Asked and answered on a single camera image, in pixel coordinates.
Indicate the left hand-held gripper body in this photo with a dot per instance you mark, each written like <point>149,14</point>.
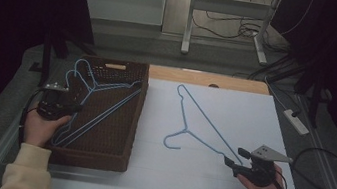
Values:
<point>53,104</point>

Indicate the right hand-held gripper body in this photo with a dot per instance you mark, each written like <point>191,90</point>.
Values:
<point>261,172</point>

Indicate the brown woven basket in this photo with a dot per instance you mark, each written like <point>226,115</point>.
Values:
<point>109,139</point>

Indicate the person's left hand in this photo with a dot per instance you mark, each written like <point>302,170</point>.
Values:
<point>40,129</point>

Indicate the white board sheet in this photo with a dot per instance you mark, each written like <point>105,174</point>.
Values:
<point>209,188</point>

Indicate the black metal stand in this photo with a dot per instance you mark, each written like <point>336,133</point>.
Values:
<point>48,56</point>

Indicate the white power strip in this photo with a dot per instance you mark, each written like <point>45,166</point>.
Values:
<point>297,124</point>

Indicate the black plug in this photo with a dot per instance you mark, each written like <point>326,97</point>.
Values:
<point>296,113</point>

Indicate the white desk frame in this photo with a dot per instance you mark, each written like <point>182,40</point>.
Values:
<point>226,6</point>

